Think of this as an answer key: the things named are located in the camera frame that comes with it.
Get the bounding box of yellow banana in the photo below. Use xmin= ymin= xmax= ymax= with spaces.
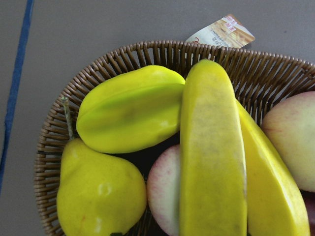
xmin=237 ymin=103 xmax=311 ymax=236
xmin=179 ymin=59 xmax=247 ymax=236

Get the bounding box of paper tag on basket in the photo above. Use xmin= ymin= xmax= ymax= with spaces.
xmin=186 ymin=14 xmax=255 ymax=48

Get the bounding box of pink yellow apple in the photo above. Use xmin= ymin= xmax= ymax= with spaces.
xmin=261 ymin=91 xmax=315 ymax=192

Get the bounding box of brown wicker basket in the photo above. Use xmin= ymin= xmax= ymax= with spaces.
xmin=34 ymin=40 xmax=315 ymax=236

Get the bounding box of yellow starfruit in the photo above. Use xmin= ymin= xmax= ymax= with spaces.
xmin=76 ymin=65 xmax=185 ymax=153

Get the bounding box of dark red plum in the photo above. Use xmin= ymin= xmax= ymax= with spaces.
xmin=301 ymin=190 xmax=315 ymax=236

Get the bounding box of yellow pear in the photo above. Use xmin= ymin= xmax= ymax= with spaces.
xmin=56 ymin=96 xmax=148 ymax=236

